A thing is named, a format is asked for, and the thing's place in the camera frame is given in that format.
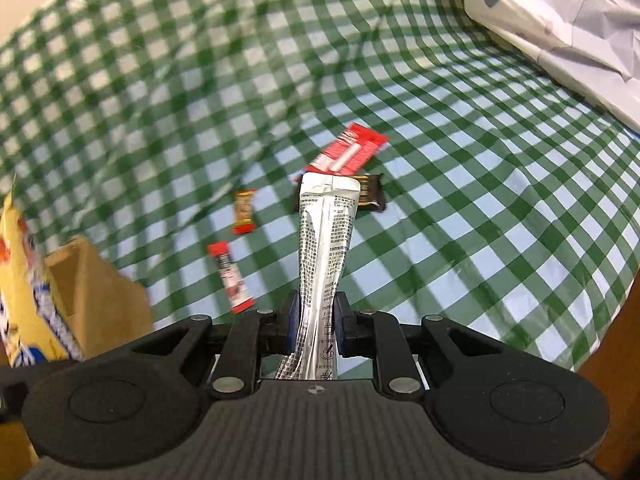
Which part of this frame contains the silver snack pouch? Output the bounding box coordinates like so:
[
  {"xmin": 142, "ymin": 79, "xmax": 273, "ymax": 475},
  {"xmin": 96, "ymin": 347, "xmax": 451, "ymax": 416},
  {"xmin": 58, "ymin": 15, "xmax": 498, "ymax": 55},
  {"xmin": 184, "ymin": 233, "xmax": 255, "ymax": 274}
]
[{"xmin": 276, "ymin": 172, "xmax": 360, "ymax": 380}]

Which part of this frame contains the red snack packet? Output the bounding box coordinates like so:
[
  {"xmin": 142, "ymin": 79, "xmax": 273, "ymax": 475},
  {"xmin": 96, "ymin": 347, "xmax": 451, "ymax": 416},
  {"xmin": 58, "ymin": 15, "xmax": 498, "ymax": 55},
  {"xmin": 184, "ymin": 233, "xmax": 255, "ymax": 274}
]
[{"xmin": 306, "ymin": 124, "xmax": 388, "ymax": 176}]

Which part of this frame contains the yellow snack bag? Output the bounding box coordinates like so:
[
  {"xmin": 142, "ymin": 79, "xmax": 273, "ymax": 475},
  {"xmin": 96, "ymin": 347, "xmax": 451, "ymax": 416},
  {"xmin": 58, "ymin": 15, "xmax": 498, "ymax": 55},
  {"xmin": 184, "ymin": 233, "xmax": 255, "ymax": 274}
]
[{"xmin": 1, "ymin": 193, "xmax": 84, "ymax": 367}]

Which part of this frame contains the red white slim bar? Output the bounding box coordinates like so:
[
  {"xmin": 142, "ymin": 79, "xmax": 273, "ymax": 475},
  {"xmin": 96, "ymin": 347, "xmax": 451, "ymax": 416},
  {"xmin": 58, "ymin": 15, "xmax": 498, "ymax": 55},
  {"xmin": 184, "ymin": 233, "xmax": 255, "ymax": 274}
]
[{"xmin": 208, "ymin": 242, "xmax": 255, "ymax": 314}]

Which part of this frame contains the cardboard box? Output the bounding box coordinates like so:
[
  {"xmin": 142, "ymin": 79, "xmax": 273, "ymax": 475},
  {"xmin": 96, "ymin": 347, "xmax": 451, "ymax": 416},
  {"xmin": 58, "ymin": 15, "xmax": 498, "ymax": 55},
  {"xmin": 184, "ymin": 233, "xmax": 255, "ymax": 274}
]
[{"xmin": 0, "ymin": 235, "xmax": 155, "ymax": 480}]

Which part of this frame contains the green checkered cloth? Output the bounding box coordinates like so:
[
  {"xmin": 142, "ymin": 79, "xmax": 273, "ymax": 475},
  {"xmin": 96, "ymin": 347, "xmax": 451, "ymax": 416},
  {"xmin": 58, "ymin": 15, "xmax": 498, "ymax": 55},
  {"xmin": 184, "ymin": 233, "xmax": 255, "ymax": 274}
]
[{"xmin": 1, "ymin": 0, "xmax": 639, "ymax": 370}]

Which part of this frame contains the white printed pillow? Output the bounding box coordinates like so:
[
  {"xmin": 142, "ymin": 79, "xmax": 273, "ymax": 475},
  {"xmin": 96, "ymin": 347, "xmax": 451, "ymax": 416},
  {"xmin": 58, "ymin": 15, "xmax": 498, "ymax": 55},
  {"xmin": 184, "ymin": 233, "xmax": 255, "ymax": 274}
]
[{"xmin": 463, "ymin": 0, "xmax": 639, "ymax": 130}]

